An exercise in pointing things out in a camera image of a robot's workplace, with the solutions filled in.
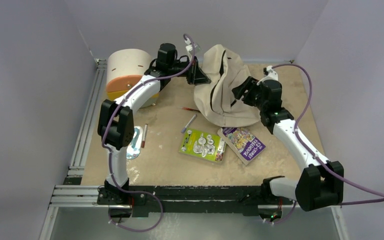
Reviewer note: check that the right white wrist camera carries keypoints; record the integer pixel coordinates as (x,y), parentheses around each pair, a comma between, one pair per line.
(269,74)

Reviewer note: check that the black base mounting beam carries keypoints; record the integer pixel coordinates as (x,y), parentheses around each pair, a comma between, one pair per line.
(146,199)

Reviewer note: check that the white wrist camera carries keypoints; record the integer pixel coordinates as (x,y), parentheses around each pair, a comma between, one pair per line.
(190,48)
(269,74)

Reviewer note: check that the purple grey marker pen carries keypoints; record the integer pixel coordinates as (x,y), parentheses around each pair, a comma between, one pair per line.
(188,123)

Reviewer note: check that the beige canvas student backpack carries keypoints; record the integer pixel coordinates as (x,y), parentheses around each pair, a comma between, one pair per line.
(216,100)

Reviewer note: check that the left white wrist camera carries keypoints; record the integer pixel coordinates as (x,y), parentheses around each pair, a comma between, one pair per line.
(190,48)

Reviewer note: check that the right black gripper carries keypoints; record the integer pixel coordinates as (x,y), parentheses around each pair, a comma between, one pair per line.
(250,84)

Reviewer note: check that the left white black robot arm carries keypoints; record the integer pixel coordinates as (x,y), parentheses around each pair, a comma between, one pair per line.
(116,119)

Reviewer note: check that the blister pack with blue scissors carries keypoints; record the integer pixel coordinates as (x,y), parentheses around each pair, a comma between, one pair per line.
(135,146)

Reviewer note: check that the green illustrated book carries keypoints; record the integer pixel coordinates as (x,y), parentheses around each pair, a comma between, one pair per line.
(202,145)

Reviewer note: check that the aluminium frame rails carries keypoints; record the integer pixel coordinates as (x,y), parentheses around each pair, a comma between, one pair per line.
(71,194)

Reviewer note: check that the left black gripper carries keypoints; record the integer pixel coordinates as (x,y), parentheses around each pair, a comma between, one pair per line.
(195,76)

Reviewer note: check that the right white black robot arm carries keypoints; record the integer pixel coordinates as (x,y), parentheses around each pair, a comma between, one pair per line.
(319,184)

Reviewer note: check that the purple treehouse book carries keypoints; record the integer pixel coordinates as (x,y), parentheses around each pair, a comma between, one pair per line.
(242,142)

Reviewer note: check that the dark red marker pen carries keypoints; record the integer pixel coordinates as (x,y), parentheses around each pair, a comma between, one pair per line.
(144,135)

